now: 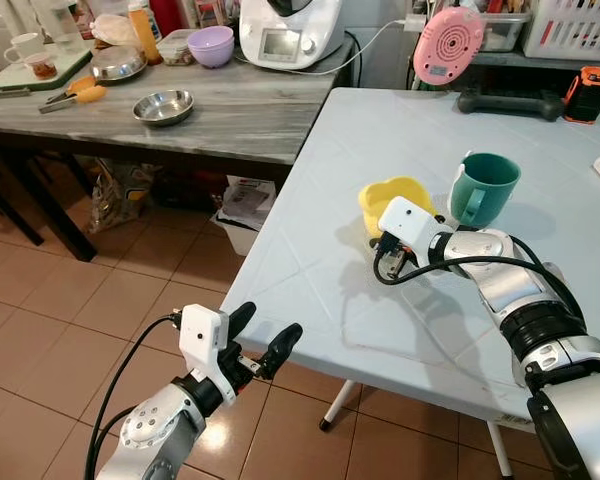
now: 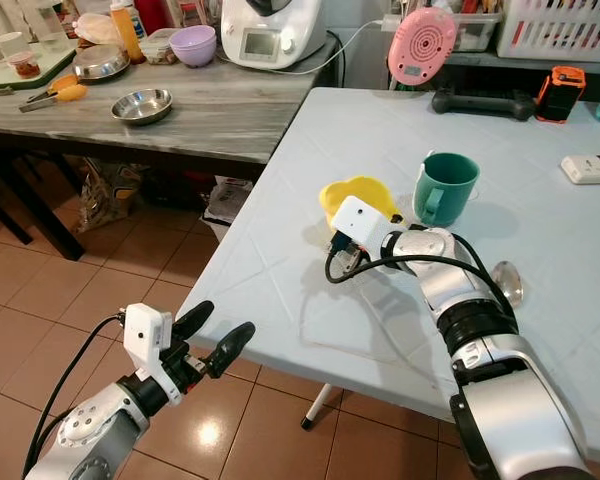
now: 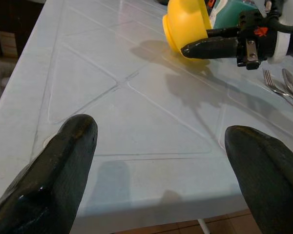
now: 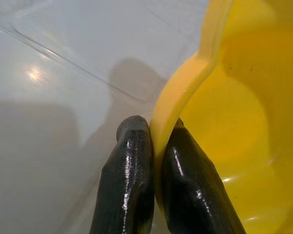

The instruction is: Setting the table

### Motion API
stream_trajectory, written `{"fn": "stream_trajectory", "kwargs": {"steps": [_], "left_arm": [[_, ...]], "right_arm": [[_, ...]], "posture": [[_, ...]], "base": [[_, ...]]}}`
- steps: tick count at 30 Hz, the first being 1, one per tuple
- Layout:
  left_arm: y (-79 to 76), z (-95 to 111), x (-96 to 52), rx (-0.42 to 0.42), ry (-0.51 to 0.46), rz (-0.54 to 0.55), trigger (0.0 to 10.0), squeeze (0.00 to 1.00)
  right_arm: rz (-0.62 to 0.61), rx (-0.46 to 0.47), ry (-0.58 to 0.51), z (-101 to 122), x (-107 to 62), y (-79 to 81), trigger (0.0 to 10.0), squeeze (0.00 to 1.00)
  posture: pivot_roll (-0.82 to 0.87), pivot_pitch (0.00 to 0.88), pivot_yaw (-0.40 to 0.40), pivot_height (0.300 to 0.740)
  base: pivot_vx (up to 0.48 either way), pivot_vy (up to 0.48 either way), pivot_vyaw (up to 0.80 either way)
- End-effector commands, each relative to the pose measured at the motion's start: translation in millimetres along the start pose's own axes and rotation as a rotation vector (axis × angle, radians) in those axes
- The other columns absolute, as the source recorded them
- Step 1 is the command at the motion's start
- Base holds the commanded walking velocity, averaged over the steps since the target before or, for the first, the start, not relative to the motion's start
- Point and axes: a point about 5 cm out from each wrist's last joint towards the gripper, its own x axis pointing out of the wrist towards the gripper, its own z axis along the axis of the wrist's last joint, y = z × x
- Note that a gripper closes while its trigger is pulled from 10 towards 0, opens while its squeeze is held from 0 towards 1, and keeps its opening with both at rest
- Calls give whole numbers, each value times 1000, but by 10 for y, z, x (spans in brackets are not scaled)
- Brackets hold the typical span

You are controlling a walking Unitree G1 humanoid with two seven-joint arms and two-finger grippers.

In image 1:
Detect dark wooden table frame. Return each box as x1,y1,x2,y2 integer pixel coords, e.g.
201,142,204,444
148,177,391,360
0,128,291,264

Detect purple plastic bowl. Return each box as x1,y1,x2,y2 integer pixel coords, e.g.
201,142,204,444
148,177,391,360
187,26,236,70

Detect deep steel bowl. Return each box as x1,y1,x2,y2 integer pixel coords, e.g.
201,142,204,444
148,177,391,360
90,45,149,85

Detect pink round kitchen device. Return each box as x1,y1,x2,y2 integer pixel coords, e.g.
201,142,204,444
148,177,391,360
413,5,487,88

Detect yellow plastic bowl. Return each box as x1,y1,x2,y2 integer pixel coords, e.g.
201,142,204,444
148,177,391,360
358,176,437,240

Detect orange sauce bottle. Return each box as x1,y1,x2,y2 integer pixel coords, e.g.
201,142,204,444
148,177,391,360
128,0,164,67

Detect clear food container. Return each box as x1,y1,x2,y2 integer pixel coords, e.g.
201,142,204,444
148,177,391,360
157,29,196,68

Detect white cup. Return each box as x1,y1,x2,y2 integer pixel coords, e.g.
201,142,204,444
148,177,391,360
4,32,48,67

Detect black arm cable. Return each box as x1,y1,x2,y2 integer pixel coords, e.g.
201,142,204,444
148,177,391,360
83,313,181,480
372,235,587,321

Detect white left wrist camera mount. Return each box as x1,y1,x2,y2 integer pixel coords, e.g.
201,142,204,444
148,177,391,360
178,305,229,403

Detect white folding table leg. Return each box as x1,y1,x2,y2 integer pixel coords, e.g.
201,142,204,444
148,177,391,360
319,379,362,433
487,420,514,480

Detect small glass bowl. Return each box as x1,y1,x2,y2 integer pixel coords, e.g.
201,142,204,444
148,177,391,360
25,53,60,82

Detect shallow steel bowl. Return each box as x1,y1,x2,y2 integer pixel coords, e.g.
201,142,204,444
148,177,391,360
132,89,196,128

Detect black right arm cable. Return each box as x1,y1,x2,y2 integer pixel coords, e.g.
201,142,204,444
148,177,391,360
372,235,587,321

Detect orange handled tongs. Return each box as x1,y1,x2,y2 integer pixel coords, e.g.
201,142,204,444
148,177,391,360
37,76,109,115

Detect white power cable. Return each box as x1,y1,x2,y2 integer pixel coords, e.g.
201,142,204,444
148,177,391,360
310,15,428,77

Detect patterned bag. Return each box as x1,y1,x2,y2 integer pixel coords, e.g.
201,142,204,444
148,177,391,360
85,160,163,237

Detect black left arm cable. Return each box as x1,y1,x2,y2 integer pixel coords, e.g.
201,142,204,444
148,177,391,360
83,313,181,480

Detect orange black battery pack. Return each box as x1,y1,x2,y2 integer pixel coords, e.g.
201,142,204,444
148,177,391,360
563,66,600,126

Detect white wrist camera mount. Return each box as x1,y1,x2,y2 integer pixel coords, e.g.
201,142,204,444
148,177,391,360
377,197,442,257
178,305,229,403

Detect white box with papers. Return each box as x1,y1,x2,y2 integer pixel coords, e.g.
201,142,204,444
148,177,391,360
211,175,279,257

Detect white plastic basket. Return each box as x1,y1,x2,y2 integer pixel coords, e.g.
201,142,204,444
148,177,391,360
523,0,600,64

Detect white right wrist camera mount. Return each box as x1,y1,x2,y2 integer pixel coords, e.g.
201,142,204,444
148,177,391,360
377,197,442,257

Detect clear plastic storage box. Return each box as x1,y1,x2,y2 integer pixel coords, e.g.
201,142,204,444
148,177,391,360
480,10,532,54

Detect plastic bread bag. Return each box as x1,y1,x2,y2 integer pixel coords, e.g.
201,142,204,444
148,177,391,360
90,13,142,49

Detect green tray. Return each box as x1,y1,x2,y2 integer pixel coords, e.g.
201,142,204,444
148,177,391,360
0,40,95,98

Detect green ceramic mug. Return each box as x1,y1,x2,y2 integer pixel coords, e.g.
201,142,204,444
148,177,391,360
448,151,522,230

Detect white kitchen machine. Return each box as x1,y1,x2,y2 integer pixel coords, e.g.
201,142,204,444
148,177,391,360
239,0,347,72

